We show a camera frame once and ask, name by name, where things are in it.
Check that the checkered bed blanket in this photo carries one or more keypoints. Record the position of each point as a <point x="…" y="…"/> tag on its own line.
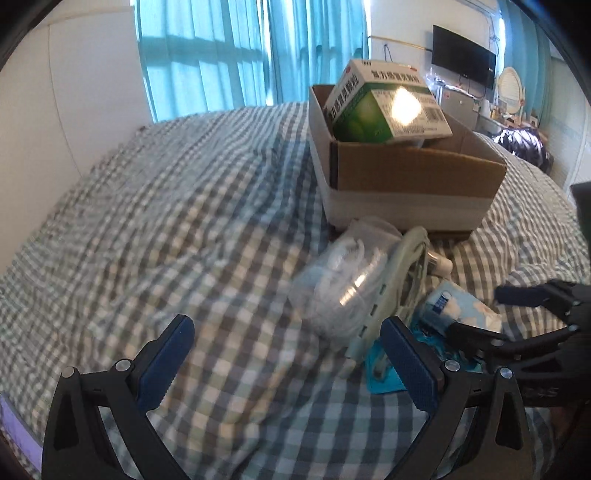
<point x="184" y="217"/>

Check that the dark bag on bed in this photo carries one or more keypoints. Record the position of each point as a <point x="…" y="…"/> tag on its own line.
<point x="526" y="145"/>

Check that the brown cardboard box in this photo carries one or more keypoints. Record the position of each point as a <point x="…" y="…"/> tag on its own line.
<point x="406" y="189"/>

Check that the white cabinet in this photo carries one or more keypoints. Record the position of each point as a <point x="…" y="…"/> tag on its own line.
<point x="457" y="104"/>

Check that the clear plastic bag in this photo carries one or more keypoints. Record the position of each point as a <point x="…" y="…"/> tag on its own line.
<point x="341" y="281"/>

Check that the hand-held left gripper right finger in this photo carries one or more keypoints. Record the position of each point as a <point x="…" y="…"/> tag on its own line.
<point x="406" y="355"/>

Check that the small white tube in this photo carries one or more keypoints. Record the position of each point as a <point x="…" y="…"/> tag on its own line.
<point x="441" y="264"/>

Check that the oval white table mirror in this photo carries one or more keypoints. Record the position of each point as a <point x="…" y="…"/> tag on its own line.
<point x="510" y="87"/>

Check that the black wall television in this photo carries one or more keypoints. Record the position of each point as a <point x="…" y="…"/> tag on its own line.
<point x="464" y="55"/>

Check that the blue white tissue pack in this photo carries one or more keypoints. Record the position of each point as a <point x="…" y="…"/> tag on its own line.
<point x="461" y="304"/>

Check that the green white medicine box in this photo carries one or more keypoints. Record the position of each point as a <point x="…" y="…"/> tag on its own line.
<point x="383" y="104"/>

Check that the white headboard panel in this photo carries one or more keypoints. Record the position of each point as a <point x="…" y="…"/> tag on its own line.
<point x="69" y="115"/>

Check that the teal window curtain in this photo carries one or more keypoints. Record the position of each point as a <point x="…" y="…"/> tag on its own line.
<point x="528" y="46"/>
<point x="231" y="50"/>

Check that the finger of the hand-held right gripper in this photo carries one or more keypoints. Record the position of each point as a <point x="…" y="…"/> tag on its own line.
<point x="519" y="295"/>
<point x="466" y="334"/>

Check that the teal foil packet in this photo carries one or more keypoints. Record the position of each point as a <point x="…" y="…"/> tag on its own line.
<point x="383" y="376"/>

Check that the purple cloth strip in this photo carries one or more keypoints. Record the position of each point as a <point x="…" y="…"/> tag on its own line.
<point x="18" y="429"/>

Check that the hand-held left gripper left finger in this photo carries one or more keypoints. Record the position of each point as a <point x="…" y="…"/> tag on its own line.
<point x="173" y="350"/>

